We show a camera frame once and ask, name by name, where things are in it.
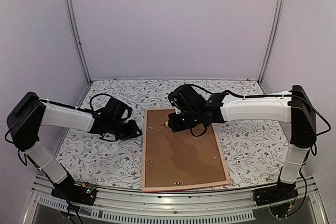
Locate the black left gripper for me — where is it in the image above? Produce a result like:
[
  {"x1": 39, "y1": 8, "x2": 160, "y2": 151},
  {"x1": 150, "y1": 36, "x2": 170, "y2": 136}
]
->
[{"x1": 108, "y1": 119, "x2": 143, "y2": 141}]

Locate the yellow handled screwdriver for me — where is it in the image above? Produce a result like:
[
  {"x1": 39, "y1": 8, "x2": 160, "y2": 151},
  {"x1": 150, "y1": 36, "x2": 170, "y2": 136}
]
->
[{"x1": 160, "y1": 122, "x2": 169, "y2": 127}]

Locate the pink wooden photo frame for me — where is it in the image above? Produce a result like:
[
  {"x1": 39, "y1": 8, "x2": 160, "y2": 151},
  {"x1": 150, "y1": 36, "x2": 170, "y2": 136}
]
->
[{"x1": 141, "y1": 108, "x2": 230, "y2": 193}]

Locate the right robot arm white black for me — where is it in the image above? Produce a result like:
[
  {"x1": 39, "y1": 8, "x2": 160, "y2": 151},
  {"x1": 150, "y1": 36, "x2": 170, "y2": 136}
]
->
[{"x1": 165, "y1": 84, "x2": 331, "y2": 201}]

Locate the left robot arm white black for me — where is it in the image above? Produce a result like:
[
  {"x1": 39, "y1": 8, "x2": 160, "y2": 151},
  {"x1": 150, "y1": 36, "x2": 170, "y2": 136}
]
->
[{"x1": 4, "y1": 92, "x2": 142, "y2": 200}]

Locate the floral patterned table mat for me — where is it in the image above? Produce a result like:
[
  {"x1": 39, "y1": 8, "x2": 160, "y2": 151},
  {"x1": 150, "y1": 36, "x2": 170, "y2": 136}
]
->
[{"x1": 57, "y1": 79, "x2": 289, "y2": 189}]

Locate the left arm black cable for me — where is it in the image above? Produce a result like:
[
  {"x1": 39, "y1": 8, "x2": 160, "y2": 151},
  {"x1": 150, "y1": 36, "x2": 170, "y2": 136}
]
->
[{"x1": 89, "y1": 93, "x2": 133, "y2": 122}]

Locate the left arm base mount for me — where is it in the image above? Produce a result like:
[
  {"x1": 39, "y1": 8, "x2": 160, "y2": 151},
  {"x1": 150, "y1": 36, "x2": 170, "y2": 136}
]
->
[{"x1": 51, "y1": 172, "x2": 97, "y2": 206}]

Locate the aluminium front rail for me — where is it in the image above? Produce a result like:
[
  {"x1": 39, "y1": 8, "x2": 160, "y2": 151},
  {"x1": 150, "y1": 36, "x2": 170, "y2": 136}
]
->
[{"x1": 23, "y1": 175, "x2": 331, "y2": 223}]

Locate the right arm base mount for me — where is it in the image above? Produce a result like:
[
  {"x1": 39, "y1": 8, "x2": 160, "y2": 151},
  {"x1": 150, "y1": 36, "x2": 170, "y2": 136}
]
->
[{"x1": 253, "y1": 178, "x2": 299, "y2": 206}]

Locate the left aluminium corner post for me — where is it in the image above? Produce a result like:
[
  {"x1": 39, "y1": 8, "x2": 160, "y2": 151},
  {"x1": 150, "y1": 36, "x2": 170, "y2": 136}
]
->
[{"x1": 64, "y1": 0, "x2": 92, "y2": 85}]

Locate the aluminium corner post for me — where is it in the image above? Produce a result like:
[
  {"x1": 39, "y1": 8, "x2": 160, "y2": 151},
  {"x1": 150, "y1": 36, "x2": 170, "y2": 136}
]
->
[
  {"x1": 64, "y1": 0, "x2": 92, "y2": 85},
  {"x1": 257, "y1": 0, "x2": 285, "y2": 86}
]

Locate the right aluminium corner post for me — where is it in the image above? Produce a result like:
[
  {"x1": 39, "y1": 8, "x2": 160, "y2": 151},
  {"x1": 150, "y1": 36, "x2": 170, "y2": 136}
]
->
[{"x1": 257, "y1": 0, "x2": 285, "y2": 86}]

